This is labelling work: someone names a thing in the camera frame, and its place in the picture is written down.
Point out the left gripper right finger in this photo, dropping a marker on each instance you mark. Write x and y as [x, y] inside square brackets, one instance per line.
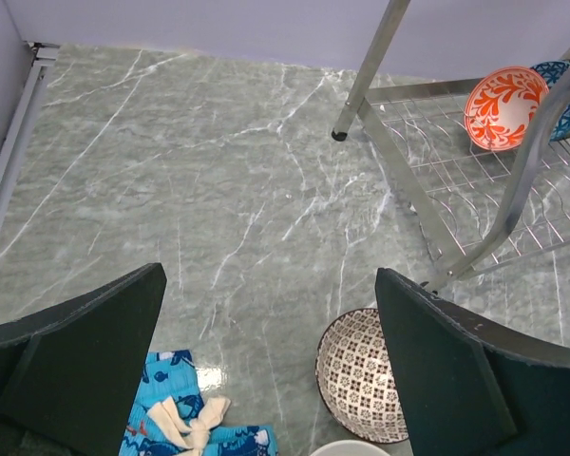
[468, 385]

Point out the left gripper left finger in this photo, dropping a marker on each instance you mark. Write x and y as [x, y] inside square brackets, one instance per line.
[70, 372]

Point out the steel two-tier dish rack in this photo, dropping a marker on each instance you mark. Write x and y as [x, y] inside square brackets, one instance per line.
[478, 210]

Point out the orange floral pattern bowl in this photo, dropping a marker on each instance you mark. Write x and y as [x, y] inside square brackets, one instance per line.
[501, 106]

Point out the blue shark print cloth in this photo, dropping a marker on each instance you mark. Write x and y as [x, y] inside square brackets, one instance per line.
[170, 417]

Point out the brown floral pattern bowl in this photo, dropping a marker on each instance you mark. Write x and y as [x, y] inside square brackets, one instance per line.
[355, 379]

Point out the plain white grey bowl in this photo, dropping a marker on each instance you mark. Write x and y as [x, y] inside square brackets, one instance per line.
[349, 448]

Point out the aluminium frame rail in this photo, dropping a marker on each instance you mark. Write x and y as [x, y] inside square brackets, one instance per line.
[16, 139]

